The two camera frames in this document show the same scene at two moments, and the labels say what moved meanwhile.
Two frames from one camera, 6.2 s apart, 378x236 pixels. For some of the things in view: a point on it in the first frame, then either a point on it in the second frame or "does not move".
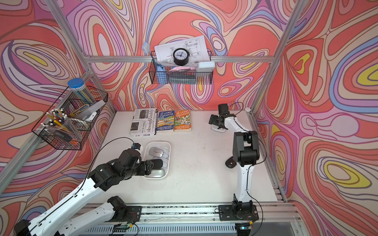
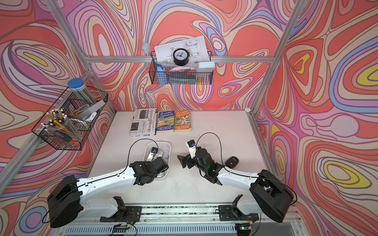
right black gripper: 213,120 → 183,160
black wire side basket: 69,122 does not move
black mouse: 231,162 does not move
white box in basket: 205,67 does not move
